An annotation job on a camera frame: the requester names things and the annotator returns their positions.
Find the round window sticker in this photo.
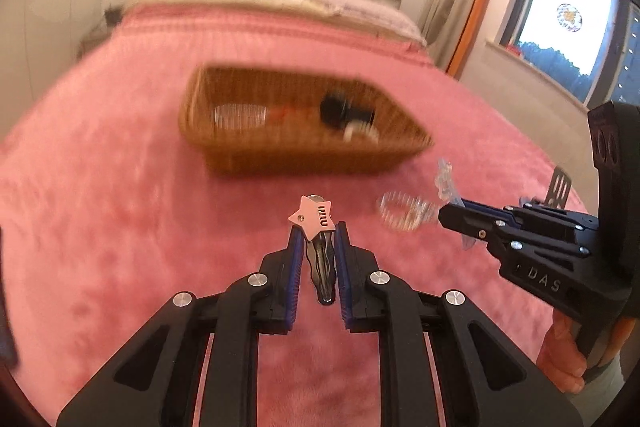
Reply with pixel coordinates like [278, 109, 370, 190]
[556, 3, 585, 35]

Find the clear crystal hair clip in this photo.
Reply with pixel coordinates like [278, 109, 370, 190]
[434, 158, 463, 208]

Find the black watch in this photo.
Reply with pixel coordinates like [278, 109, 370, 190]
[320, 92, 378, 142]

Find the brown wicker basket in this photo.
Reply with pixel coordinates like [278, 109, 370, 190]
[179, 64, 435, 175]

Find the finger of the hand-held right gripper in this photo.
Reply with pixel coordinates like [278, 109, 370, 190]
[438, 204, 506, 258]
[460, 197, 598, 228]

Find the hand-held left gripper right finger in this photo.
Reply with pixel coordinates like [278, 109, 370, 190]
[336, 221, 583, 427]

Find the purple floral pillow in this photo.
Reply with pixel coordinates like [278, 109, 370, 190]
[305, 0, 421, 40]

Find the metal phone stand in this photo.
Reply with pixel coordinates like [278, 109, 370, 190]
[520, 167, 571, 210]

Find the star-topped metal hair clip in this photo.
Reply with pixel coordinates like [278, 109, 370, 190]
[288, 194, 335, 306]

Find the person's right hand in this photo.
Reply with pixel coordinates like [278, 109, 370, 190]
[537, 307, 587, 394]

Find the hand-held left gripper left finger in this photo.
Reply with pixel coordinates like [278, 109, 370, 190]
[57, 223, 303, 427]

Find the pink fleece blanket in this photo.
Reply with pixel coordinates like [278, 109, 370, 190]
[0, 2, 601, 427]

